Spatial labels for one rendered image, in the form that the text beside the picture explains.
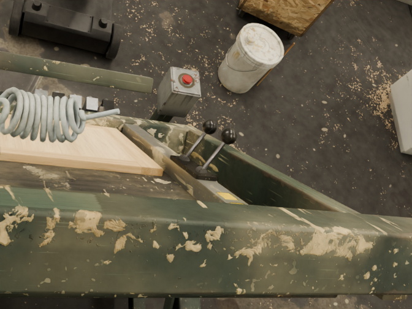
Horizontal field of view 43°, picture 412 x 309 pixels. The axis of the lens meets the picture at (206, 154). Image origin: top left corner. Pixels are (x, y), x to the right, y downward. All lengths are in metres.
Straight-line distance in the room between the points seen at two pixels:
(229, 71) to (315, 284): 2.56
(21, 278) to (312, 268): 0.38
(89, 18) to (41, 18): 0.26
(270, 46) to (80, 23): 1.11
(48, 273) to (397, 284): 0.52
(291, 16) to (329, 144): 0.91
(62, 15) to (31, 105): 2.30
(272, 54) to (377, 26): 1.63
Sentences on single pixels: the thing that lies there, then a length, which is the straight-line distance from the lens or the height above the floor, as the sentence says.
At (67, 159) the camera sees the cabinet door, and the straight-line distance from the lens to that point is 1.24.
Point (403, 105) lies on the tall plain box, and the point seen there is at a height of 0.15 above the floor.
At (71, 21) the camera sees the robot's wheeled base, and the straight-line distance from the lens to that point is 2.98.
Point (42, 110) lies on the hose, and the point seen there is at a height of 1.83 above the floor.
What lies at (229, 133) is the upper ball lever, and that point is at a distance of 1.18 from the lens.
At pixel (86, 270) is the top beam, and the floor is 1.84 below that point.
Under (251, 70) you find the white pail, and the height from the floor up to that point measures 0.27.
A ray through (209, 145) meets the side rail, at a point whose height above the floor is 1.08.
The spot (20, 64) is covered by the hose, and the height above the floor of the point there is 1.91.
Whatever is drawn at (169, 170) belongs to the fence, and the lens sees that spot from 1.32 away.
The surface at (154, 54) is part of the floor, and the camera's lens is 3.26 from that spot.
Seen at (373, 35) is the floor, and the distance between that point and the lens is 4.51.
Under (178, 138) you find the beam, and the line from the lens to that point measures 1.90.
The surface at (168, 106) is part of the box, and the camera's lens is 2.03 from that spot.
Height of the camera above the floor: 2.44
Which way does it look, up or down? 54 degrees down
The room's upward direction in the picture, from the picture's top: 43 degrees clockwise
